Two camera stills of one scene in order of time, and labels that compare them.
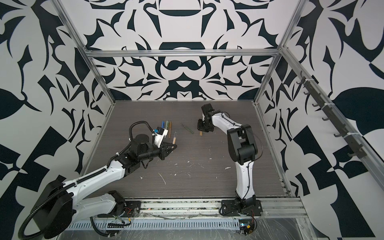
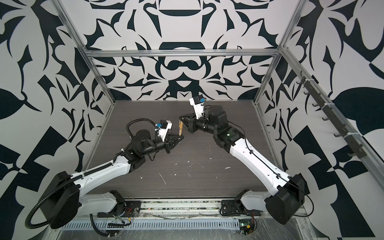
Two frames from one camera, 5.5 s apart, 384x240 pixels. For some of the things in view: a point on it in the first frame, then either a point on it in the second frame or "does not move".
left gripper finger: x=169 y=147 -> x=175 y=140
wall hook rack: x=356 y=150 does not move
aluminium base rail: x=179 y=208 does not move
